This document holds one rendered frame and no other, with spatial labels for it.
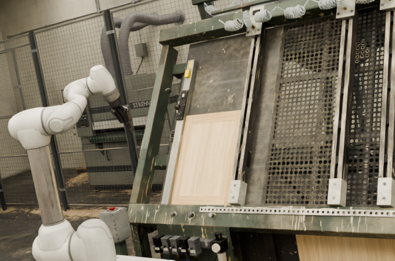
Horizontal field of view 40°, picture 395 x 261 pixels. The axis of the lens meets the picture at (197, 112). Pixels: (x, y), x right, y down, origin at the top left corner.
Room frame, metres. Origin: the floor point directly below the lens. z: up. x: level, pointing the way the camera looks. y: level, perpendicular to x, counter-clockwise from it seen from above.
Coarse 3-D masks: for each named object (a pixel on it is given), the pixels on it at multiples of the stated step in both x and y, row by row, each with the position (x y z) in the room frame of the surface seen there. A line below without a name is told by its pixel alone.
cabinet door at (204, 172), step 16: (224, 112) 3.21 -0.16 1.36; (240, 112) 3.14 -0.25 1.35; (192, 128) 3.31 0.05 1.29; (208, 128) 3.23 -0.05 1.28; (224, 128) 3.16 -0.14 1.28; (192, 144) 3.25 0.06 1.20; (208, 144) 3.18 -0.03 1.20; (224, 144) 3.11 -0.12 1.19; (192, 160) 3.19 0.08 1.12; (208, 160) 3.12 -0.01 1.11; (224, 160) 3.06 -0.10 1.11; (176, 176) 3.21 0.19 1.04; (192, 176) 3.14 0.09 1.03; (208, 176) 3.07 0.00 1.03; (224, 176) 3.01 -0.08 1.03; (176, 192) 3.15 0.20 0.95; (192, 192) 3.09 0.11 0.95; (208, 192) 3.02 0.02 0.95; (224, 192) 2.96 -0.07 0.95
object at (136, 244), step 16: (144, 240) 3.31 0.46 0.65; (240, 240) 3.03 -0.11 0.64; (256, 240) 3.02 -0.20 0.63; (272, 240) 2.89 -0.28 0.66; (288, 240) 2.90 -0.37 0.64; (144, 256) 3.32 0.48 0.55; (240, 256) 3.02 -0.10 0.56; (256, 256) 3.03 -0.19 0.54; (272, 256) 2.90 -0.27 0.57; (288, 256) 2.91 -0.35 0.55
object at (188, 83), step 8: (192, 64) 3.53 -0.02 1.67; (192, 72) 3.50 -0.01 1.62; (192, 80) 3.49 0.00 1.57; (184, 88) 3.47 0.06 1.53; (192, 88) 3.48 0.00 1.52; (184, 120) 3.36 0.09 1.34; (176, 128) 3.36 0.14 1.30; (176, 136) 3.32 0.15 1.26; (176, 144) 3.30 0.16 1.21; (176, 152) 3.27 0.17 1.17; (176, 160) 3.25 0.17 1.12; (168, 168) 3.25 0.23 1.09; (176, 168) 3.24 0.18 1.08; (168, 176) 3.22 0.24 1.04; (168, 184) 3.19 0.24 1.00; (168, 192) 3.16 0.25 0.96; (168, 200) 3.14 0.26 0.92
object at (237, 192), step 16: (256, 32) 3.22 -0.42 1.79; (256, 48) 3.22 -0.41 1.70; (256, 64) 3.16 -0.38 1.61; (256, 80) 3.14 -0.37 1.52; (256, 96) 3.11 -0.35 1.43; (256, 112) 3.09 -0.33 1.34; (240, 128) 3.02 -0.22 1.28; (240, 144) 2.98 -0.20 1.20; (240, 160) 2.92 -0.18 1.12; (240, 176) 2.87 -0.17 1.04; (240, 192) 2.85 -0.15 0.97
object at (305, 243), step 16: (304, 240) 2.82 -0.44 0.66; (320, 240) 2.77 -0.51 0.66; (336, 240) 2.71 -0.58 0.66; (352, 240) 2.66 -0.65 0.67; (368, 240) 2.62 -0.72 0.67; (384, 240) 2.57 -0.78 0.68; (304, 256) 2.83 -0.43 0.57; (320, 256) 2.78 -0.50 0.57; (336, 256) 2.72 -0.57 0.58; (352, 256) 2.67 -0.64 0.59; (368, 256) 2.62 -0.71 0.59; (384, 256) 2.57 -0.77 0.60
